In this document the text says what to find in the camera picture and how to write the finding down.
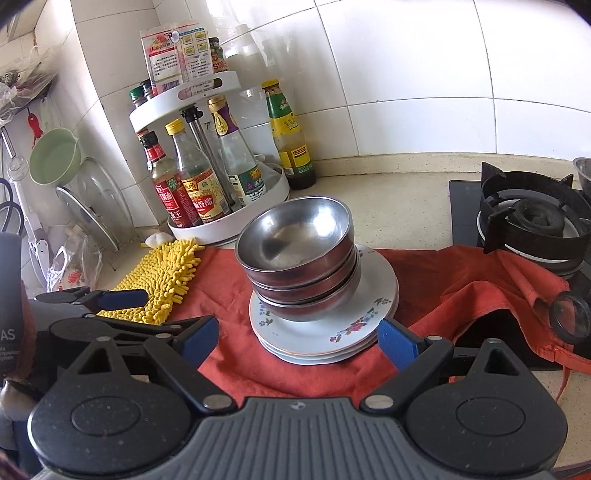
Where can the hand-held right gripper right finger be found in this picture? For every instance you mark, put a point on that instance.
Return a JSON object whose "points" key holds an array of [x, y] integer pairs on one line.
{"points": [[397, 339]]}

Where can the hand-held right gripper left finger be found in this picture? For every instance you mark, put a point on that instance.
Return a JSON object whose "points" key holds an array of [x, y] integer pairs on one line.
{"points": [[198, 339]]}

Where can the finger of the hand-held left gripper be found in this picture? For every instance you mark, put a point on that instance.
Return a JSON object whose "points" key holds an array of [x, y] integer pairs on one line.
{"points": [[124, 299], [74, 330]]}

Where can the white floral plate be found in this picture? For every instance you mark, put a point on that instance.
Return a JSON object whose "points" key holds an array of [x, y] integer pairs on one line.
{"points": [[346, 327], [318, 362], [314, 355]]}

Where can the stainless steel bowl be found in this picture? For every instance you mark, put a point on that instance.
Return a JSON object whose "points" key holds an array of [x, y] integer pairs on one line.
{"points": [[300, 288], [304, 311], [286, 240]]}

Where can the yellow chenille mat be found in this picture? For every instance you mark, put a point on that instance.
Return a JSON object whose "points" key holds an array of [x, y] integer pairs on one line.
{"points": [[157, 286]]}

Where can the clear plastic bag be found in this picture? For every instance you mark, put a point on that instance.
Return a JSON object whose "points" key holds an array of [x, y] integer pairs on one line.
{"points": [[69, 267]]}

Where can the red cloth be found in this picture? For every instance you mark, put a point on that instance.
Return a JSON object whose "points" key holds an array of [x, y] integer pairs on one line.
{"points": [[438, 286]]}

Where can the glass pot lid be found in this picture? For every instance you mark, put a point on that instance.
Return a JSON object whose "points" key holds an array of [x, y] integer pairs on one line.
{"points": [[87, 217], [111, 184]]}

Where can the red label soy sauce bottle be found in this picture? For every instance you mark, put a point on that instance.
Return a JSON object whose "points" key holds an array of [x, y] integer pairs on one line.
{"points": [[171, 198]]}

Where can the yellow cap vinegar bottle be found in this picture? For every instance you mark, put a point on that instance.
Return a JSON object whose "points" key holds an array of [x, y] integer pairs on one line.
{"points": [[203, 194]]}

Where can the metal strainer ladle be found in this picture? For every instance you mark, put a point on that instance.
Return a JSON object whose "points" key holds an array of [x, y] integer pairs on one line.
{"points": [[17, 168]]}

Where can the black glass gas stove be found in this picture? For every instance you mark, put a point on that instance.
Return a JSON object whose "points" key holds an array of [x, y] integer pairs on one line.
{"points": [[461, 212]]}

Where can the green plastic bowl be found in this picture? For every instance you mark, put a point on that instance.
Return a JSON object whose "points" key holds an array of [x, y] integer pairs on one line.
{"points": [[53, 159]]}

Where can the black stove pan support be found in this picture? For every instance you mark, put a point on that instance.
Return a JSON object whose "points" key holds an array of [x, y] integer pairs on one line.
{"points": [[494, 221]]}

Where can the purple label clear bottle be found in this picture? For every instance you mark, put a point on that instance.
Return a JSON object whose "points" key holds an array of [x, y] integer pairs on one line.
{"points": [[249, 180]]}

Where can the black stove knob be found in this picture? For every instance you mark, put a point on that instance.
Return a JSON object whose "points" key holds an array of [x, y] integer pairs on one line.
{"points": [[570, 318]]}

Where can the white two-tier rotating rack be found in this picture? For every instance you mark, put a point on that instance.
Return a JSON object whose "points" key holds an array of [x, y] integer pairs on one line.
{"points": [[152, 115]]}

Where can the small green cap bottle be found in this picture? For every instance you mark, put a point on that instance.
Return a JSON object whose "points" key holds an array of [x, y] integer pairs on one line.
{"points": [[137, 98]]}

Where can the green yellow label oil bottle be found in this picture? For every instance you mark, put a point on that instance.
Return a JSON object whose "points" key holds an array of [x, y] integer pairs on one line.
{"points": [[291, 152]]}

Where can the bundle of clear plastic bags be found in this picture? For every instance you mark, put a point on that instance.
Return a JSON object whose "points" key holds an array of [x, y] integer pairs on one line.
{"points": [[23, 78]]}

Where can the pink white seasoning packet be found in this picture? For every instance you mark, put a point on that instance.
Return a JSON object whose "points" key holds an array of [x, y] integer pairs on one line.
{"points": [[161, 60]]}

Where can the steel pot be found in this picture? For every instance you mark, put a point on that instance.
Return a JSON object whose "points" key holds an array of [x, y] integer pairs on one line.
{"points": [[584, 173]]}

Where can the yellow white seasoning packet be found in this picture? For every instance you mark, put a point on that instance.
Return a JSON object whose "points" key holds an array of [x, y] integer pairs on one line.
{"points": [[196, 50]]}

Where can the clear plastic bottle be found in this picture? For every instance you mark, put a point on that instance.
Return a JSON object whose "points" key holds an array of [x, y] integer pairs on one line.
{"points": [[240, 55]]}

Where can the red fish wall hook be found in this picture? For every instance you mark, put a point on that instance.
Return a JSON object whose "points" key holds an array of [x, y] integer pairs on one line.
{"points": [[34, 124]]}

